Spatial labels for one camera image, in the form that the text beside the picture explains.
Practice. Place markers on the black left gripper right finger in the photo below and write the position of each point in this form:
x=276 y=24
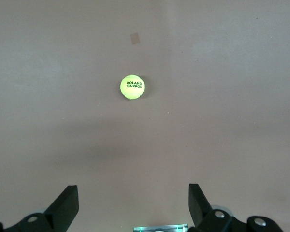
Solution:
x=200 y=210

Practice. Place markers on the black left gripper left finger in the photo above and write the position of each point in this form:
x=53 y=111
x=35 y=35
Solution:
x=60 y=212

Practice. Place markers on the yellow Roland Garros tennis ball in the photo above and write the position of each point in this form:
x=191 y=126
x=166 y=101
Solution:
x=132 y=87

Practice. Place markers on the brown tape patch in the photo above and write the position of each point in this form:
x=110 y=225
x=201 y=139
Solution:
x=135 y=38

